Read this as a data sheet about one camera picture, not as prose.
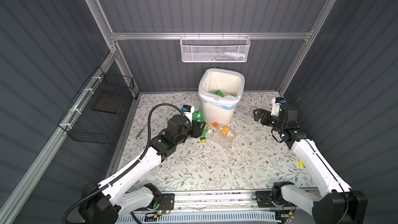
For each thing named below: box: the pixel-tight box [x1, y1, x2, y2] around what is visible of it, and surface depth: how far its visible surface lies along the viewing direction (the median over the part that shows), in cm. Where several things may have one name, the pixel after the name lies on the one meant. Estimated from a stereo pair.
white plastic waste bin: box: [198, 67, 245, 125], surface depth 94 cm
